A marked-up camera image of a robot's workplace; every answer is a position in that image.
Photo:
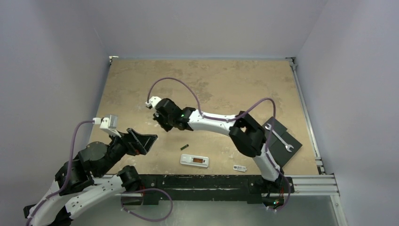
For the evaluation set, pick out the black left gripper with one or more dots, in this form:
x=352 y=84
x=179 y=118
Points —
x=134 y=147

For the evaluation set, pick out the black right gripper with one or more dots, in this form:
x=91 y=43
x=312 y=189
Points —
x=160 y=117

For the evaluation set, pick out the white remote control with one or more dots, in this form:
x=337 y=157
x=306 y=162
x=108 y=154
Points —
x=194 y=160

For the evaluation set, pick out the white battery cover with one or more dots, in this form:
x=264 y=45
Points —
x=239 y=168

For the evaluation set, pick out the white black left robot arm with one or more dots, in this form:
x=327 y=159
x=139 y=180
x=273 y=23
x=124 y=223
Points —
x=74 y=188

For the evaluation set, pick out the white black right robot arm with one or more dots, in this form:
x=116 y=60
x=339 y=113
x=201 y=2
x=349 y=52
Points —
x=248 y=136

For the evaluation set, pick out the black foam block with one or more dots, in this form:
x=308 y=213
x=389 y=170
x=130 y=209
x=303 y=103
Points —
x=283 y=146

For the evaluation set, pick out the silver open-end wrench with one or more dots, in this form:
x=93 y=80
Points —
x=289 y=147

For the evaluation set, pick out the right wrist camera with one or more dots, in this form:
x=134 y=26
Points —
x=152 y=102

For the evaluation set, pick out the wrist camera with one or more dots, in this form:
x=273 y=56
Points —
x=152 y=102
x=109 y=122

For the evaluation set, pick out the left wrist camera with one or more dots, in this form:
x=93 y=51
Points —
x=109 y=122

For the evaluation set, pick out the aluminium frame base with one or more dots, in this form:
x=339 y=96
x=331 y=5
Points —
x=315 y=202

